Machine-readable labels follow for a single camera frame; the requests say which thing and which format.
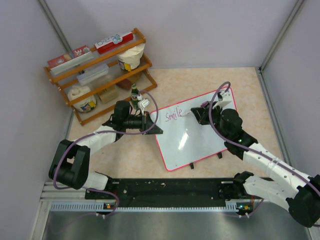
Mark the whiteboard stand foot right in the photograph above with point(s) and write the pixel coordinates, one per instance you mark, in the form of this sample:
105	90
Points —
220	155

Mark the grey cable duct rail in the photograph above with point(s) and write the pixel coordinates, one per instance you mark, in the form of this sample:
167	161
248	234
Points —
60	206

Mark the clear plastic box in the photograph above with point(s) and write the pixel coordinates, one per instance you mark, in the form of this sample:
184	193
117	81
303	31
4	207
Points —
93	74

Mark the red silver foil box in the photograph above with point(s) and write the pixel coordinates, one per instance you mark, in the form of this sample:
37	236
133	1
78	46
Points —
70	60

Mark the brown cardboard packet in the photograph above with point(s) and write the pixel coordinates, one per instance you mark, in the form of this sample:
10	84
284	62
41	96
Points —
108	94

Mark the whiteboard stand foot left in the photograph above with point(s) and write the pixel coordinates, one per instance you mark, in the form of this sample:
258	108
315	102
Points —
192	165

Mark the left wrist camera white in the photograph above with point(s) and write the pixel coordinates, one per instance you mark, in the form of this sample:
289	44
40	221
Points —
142	102

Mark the green glass bottle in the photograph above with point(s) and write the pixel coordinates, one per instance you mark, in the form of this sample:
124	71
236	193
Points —
134	96

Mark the marker pen with magenta cap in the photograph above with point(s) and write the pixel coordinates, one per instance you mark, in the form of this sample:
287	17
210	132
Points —
193	109

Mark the whiteboard with pink frame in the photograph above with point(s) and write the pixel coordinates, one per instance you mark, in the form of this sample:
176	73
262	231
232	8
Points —
184	140

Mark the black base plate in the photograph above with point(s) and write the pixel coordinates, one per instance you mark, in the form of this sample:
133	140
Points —
175	192

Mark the whiteboard stand foot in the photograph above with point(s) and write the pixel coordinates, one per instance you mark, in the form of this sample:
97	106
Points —
220	155
192	165

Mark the orange wooden shelf rack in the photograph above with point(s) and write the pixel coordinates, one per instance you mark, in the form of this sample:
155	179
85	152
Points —
67	79

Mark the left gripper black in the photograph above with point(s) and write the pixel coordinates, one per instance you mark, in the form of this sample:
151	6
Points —
146	122

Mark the red white long box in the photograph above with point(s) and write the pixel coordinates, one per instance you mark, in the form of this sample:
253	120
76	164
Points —
114	41

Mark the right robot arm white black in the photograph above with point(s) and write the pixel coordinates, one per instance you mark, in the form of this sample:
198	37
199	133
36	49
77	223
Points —
295	191

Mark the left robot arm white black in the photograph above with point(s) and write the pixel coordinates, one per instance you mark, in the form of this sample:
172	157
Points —
71	162

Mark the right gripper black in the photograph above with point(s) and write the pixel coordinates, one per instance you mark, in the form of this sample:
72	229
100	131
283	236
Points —
202	114

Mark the white paper bag upper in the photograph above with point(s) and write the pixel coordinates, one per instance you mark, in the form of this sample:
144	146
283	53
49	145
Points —
130	59

